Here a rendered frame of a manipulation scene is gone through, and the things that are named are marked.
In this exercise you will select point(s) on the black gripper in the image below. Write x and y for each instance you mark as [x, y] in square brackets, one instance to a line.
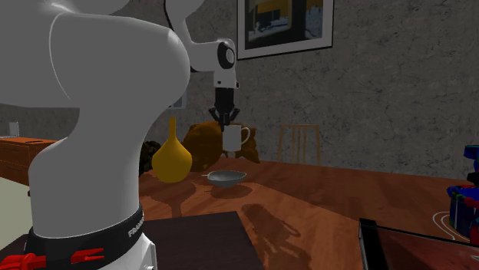
[224, 98]

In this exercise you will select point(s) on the white mug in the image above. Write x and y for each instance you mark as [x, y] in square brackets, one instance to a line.
[232, 139]

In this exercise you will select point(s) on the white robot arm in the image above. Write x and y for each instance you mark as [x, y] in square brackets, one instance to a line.
[97, 112]

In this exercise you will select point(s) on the brown plush toy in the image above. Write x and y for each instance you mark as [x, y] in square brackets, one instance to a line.
[204, 146]

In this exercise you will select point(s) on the grey leaf-shaped bowl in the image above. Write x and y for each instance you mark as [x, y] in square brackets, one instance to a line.
[226, 178]

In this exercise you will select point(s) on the yellow long-necked vase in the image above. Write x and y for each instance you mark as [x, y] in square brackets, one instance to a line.
[172, 161]

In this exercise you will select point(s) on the wooden chair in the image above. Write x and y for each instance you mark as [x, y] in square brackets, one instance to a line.
[299, 144]

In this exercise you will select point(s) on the dark brown round plush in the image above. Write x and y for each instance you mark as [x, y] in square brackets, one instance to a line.
[147, 155]

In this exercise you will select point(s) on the wooden table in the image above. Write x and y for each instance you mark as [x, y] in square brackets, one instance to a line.
[318, 194]

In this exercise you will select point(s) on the dark robot stand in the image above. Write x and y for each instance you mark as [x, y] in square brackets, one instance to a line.
[202, 243]

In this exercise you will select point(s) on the orange chest of drawers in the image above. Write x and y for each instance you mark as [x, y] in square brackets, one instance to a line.
[15, 157]

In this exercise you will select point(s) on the black framed tablet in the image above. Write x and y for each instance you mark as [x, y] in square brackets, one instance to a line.
[419, 252]

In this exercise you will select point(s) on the blue and red toy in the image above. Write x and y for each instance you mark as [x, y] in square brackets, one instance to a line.
[466, 209]

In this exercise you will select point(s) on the framed wall picture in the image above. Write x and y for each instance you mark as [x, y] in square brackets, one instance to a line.
[284, 26]

